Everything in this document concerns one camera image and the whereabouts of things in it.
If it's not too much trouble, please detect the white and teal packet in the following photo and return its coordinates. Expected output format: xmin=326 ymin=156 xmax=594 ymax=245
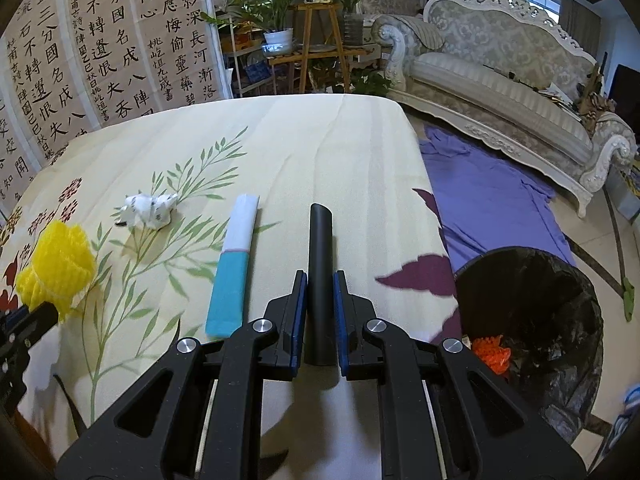
xmin=205 ymin=193 xmax=262 ymax=338

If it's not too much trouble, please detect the crumpled white paper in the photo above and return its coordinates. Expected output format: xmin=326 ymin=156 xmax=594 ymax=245
xmin=117 ymin=191 xmax=181 ymax=231

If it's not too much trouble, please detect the floral tablecloth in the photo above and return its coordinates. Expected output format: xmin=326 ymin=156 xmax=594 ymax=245
xmin=0 ymin=94 xmax=463 ymax=480

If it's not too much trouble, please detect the leafy floor plant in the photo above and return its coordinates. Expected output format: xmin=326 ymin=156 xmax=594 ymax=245
xmin=350 ymin=70 xmax=396 ymax=97

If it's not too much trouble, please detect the white metal shelf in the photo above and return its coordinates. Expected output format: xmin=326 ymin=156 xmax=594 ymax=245
xmin=220 ymin=35 xmax=271 ymax=97

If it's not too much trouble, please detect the plant in white pot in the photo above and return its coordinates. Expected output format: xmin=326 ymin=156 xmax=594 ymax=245
xmin=202 ymin=0 xmax=301 ymax=56

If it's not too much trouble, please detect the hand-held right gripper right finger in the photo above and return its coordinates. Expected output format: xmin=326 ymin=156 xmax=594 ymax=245
xmin=333 ymin=270 xmax=586 ymax=480

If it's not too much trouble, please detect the brown patterned cloth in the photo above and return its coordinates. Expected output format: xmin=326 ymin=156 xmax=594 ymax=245
xmin=580 ymin=95 xmax=618 ymax=136

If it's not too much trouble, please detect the ornate cream sofa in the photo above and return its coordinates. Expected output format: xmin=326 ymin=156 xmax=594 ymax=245
xmin=372 ymin=0 xmax=638 ymax=218

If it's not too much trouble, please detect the calligraphy screen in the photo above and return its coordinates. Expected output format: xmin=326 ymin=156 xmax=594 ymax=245
xmin=0 ymin=0 xmax=233 ymax=216

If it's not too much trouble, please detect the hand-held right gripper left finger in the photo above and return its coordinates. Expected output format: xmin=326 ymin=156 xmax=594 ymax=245
xmin=55 ymin=270 xmax=308 ymax=480

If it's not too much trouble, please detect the black trash bin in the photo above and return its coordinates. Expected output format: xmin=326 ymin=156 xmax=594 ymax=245
xmin=452 ymin=247 xmax=606 ymax=446

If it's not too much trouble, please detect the wooden plant stand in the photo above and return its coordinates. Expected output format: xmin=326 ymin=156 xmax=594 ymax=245
xmin=267 ymin=2 xmax=371 ymax=96

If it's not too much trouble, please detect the purple cloth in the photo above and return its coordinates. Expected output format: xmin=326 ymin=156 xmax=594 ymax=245
xmin=417 ymin=124 xmax=578 ymax=273

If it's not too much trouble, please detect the black plastic tube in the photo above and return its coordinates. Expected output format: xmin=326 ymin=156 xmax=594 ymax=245
xmin=306 ymin=203 xmax=335 ymax=367

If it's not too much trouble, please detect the black television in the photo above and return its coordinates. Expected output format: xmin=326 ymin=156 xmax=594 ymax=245
xmin=610 ymin=64 xmax=640 ymax=126

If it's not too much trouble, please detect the yellow foam net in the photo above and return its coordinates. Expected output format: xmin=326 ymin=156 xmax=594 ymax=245
xmin=15 ymin=220 xmax=97 ymax=323

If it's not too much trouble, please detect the orange foam net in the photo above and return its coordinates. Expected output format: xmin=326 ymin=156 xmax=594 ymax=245
xmin=470 ymin=336 xmax=513 ymax=376

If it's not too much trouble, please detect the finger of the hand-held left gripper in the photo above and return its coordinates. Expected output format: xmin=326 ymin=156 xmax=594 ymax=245
xmin=4 ymin=301 xmax=60 ymax=350

